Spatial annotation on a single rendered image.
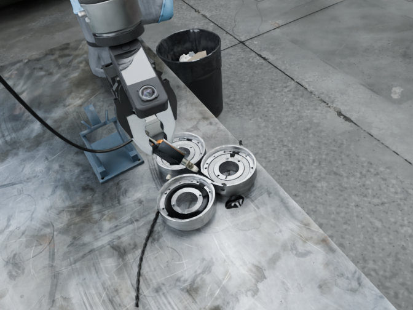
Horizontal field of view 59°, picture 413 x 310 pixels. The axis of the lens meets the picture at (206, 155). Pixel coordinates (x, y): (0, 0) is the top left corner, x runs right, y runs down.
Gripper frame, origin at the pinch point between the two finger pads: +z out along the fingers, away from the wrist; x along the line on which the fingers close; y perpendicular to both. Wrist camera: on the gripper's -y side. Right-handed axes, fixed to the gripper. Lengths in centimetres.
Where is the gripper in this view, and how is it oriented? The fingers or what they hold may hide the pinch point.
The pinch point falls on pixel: (160, 146)
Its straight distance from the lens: 61.9
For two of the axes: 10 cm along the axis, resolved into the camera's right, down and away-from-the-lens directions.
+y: -4.4, -4.9, 7.5
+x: -8.8, 4.0, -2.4
